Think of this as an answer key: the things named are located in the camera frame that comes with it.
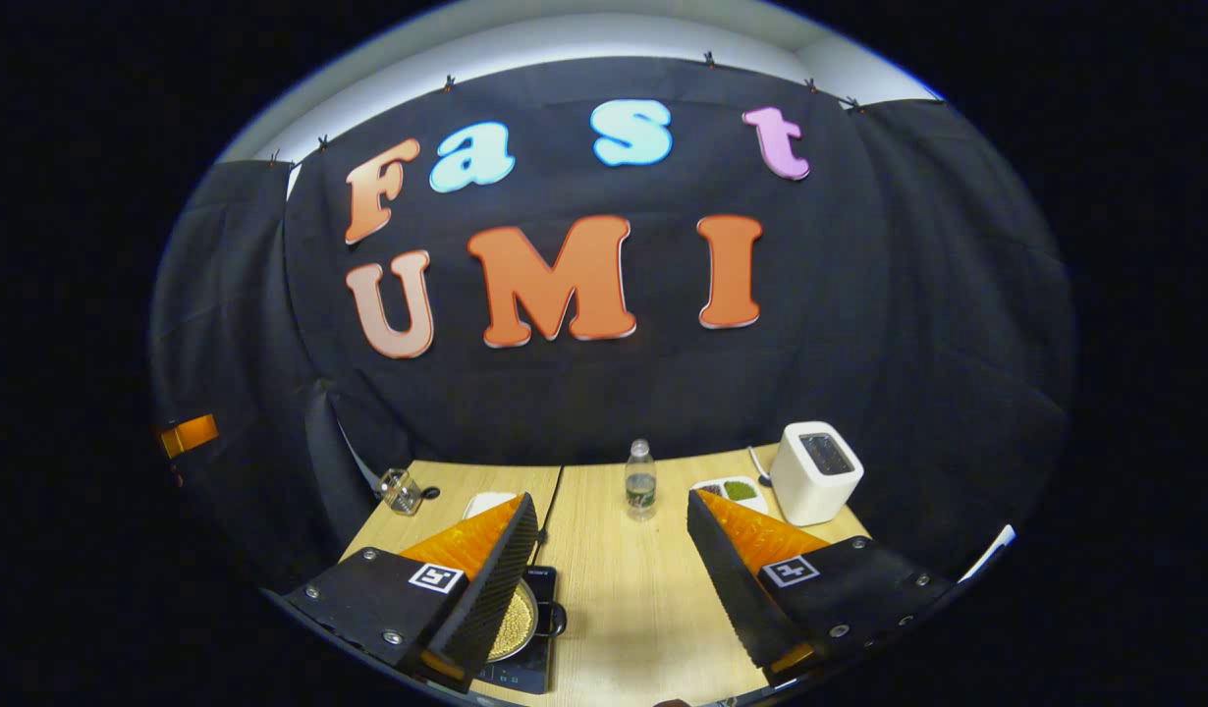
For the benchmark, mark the clear plastic water bottle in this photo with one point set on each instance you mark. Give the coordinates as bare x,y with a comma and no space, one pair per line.
640,486

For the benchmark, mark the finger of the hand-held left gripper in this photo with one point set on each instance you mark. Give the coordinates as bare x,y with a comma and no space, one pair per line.
192,435

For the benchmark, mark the glass jar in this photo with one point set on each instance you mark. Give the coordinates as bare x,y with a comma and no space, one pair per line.
400,491

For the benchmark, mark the black induction cooktop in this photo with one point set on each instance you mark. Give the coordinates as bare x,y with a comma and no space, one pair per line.
525,673

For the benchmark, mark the white divided plate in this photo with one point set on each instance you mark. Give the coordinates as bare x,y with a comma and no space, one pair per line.
759,503

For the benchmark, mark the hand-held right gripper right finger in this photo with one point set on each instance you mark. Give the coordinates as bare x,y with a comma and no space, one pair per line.
727,589

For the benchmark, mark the stainless steel pot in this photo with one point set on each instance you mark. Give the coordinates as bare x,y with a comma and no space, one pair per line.
551,619

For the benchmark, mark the portion of green mung beans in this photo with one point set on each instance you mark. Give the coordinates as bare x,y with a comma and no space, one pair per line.
740,490

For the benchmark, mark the pile of yellow soybeans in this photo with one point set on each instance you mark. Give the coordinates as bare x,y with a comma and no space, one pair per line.
516,624

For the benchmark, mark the sandwich with lettuce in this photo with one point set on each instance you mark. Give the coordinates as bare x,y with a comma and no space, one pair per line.
488,504

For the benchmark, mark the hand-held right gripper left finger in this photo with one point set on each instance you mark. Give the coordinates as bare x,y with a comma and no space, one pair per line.
496,589

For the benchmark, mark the white toaster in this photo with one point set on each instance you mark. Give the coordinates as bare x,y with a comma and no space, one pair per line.
810,491

